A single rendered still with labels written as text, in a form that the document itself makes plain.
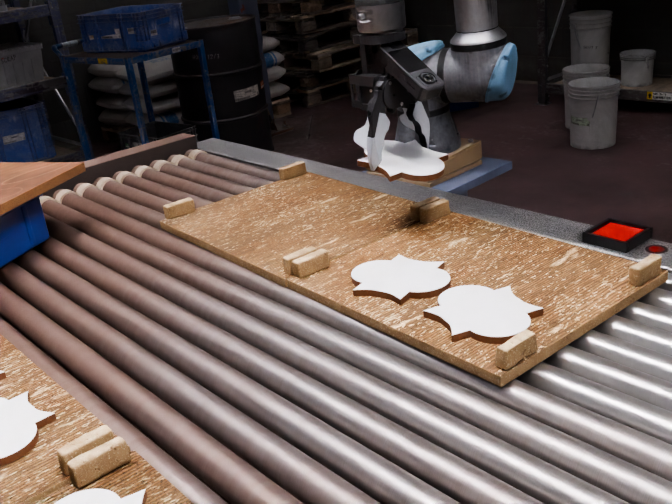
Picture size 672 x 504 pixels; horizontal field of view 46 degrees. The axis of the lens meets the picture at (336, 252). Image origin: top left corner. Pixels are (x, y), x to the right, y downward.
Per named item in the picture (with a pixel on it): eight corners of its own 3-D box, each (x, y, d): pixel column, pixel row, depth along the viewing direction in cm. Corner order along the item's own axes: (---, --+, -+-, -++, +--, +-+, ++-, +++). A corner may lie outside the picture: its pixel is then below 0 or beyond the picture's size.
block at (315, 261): (323, 263, 123) (321, 247, 122) (331, 266, 121) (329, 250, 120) (292, 276, 119) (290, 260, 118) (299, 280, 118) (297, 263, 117)
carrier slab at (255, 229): (307, 177, 169) (306, 170, 168) (447, 218, 139) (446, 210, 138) (160, 228, 150) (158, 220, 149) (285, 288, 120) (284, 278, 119)
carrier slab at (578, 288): (448, 218, 139) (447, 209, 138) (668, 281, 108) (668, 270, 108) (287, 288, 119) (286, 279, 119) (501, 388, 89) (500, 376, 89)
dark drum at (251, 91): (239, 138, 581) (219, 13, 547) (292, 148, 540) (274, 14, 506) (171, 160, 545) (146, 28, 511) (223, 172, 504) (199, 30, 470)
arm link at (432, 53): (407, 98, 183) (400, 39, 178) (463, 96, 177) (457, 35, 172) (387, 114, 174) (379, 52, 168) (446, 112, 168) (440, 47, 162)
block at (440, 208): (443, 212, 137) (442, 196, 136) (451, 214, 136) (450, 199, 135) (419, 222, 134) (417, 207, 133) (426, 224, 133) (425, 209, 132)
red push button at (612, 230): (610, 229, 128) (610, 221, 127) (645, 237, 123) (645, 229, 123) (589, 241, 124) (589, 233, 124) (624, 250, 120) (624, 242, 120)
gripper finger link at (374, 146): (354, 166, 129) (369, 111, 128) (379, 172, 125) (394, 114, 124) (340, 162, 127) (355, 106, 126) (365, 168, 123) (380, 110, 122)
